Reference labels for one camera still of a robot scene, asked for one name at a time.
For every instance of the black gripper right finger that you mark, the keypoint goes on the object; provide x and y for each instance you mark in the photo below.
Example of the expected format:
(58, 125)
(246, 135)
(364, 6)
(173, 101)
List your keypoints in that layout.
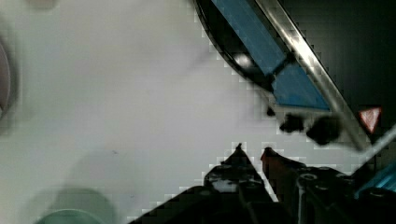
(323, 195)

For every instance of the green metal cup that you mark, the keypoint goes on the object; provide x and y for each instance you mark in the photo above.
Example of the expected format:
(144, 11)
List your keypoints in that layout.
(69, 216)

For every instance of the silver toaster oven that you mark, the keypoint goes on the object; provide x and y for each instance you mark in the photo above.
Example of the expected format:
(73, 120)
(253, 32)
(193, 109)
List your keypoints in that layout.
(325, 67)

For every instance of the grey round plate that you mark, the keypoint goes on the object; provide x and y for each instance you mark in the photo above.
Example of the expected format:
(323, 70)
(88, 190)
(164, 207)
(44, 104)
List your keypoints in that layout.
(4, 80)

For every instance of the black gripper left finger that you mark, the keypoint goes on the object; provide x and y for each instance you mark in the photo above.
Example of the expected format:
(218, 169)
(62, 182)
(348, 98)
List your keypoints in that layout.
(233, 193)

